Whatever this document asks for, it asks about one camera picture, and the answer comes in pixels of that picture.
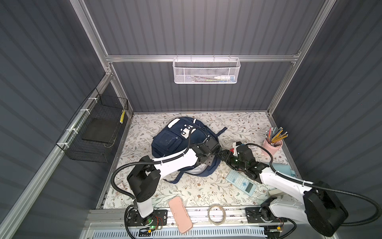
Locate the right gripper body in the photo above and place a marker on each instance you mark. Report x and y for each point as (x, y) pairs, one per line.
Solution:
(232, 161)

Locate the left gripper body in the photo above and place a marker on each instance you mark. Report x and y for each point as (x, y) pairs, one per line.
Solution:
(209, 159)

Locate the navy blue student backpack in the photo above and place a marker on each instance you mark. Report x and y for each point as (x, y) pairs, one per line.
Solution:
(174, 138)

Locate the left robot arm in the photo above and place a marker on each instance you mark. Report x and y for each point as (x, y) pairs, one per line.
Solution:
(145, 176)

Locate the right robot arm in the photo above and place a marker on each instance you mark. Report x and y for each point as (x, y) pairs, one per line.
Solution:
(301, 201)

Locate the light blue calculator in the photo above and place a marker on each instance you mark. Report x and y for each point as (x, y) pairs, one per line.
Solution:
(240, 182)

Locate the pink pencil cup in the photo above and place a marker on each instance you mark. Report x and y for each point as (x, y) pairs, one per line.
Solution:
(272, 148)

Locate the bundle of coloured pencils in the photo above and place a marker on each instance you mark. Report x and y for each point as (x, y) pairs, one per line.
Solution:
(275, 134)

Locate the light blue pouch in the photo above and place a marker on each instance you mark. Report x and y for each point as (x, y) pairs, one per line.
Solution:
(285, 169)

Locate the roll of clear tape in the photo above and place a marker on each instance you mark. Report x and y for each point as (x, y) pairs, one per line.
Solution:
(216, 214)

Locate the pens in white basket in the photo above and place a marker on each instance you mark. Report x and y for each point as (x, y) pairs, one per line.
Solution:
(218, 78)

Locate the pink pencil case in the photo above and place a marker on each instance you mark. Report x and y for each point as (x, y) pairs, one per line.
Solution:
(180, 214)

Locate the yellow tag on basket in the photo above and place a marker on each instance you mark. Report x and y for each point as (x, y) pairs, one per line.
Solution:
(122, 117)

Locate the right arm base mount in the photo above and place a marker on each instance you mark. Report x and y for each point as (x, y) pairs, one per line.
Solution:
(261, 215)

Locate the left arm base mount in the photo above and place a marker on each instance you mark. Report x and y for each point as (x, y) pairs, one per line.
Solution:
(157, 218)

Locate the white wire mesh basket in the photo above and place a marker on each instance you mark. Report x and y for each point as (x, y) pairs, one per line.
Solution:
(185, 67)

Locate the black wire basket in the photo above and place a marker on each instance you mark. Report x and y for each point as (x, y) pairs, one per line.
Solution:
(95, 132)

